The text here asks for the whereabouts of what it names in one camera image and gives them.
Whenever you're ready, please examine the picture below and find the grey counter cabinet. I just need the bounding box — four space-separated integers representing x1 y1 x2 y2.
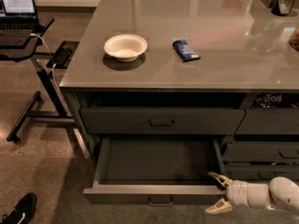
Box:
61 0 299 174

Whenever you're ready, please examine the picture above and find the black laptop stand table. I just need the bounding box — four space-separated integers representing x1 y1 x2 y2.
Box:
0 15 80 143

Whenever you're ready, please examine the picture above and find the dark glass jug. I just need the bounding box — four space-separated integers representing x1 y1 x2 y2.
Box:
270 0 299 17

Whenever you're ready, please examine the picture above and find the white charging cable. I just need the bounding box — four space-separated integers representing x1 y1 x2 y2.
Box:
29 32 62 93

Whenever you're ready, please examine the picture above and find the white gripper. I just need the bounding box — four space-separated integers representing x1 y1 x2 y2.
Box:
205 172 249 215

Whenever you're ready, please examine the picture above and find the black phone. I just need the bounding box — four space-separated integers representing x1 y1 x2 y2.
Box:
52 48 73 65

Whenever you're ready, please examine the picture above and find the black chips bag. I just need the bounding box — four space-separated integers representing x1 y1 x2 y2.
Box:
253 93 299 108

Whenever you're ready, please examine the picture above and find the black sneaker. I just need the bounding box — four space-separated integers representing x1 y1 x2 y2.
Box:
0 192 37 224

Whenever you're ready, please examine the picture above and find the blue snack packet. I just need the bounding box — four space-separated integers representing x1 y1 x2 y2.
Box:
172 39 201 62

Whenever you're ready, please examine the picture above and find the white bowl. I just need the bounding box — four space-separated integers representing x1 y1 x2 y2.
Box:
104 35 148 63

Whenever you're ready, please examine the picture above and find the open black laptop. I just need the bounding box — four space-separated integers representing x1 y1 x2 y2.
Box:
0 0 39 49

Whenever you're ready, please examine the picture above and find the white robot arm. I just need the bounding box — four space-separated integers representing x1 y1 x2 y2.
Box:
206 172 299 216

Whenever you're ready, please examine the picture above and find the brown item in dish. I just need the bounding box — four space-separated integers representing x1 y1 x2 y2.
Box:
289 28 299 51

